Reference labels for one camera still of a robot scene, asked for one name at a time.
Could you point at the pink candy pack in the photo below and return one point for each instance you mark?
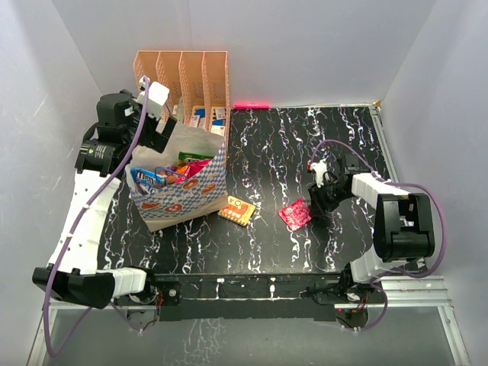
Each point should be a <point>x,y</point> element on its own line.
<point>296,215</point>

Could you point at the orange cracker pack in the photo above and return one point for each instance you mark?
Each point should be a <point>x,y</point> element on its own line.
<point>237,211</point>

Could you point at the green Fox's candy bag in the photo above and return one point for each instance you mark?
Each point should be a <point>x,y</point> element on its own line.
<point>190,156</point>

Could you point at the orange plastic file organizer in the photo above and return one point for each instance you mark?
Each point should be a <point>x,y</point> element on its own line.
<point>196,79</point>

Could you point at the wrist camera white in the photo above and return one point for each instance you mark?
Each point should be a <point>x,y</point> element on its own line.
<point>158,95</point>
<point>320,171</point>

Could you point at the white checkered paper bag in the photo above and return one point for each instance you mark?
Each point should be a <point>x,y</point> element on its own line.
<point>201,194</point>

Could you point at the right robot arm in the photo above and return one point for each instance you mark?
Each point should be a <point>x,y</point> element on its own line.
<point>403,227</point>

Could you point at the white card with red logo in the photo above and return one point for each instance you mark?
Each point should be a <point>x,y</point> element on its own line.
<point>218,130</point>

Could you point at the blue wafer bar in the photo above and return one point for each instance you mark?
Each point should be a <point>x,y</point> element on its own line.
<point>147,182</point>

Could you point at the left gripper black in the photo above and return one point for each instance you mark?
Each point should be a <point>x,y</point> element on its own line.
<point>156,140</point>

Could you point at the orange Fox's candy bag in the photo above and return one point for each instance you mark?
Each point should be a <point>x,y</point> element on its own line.
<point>183,171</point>

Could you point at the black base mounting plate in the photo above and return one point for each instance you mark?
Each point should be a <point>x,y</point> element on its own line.
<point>177,297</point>

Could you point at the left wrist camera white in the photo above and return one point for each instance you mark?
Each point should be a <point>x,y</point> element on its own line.
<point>158,95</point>

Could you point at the pink marker strip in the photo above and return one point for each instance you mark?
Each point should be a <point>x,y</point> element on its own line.
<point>253,106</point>

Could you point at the red white small box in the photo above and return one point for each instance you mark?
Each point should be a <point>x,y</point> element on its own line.
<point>195,120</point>

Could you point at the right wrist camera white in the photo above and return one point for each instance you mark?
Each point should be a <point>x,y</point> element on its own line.
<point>320,171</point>

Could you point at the magenta silver snack bag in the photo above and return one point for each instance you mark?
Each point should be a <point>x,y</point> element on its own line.
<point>196,166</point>

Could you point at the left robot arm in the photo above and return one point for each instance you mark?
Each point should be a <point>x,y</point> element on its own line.
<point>124,122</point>

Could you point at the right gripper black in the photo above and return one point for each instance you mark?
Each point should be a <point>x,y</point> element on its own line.
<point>320,206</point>

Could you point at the red white box right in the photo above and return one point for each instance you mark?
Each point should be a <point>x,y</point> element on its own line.
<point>219,113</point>

